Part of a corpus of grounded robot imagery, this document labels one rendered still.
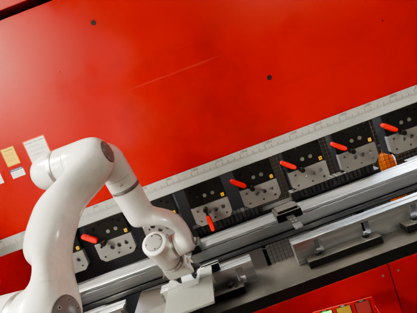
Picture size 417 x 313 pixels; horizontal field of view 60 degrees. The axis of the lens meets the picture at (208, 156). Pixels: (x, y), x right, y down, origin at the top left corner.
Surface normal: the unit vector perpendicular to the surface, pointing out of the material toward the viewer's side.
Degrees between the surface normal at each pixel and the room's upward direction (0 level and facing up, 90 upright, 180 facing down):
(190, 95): 90
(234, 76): 90
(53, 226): 58
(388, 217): 90
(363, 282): 90
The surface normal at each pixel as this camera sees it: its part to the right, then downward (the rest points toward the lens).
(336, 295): 0.04, 0.14
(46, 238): 0.30, -0.79
